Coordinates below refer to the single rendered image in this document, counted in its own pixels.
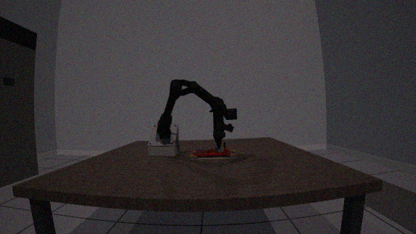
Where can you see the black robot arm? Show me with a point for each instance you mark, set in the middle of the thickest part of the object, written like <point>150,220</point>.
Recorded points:
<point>218,106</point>

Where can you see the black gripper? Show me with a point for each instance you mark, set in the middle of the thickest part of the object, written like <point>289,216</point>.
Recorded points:
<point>218,132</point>

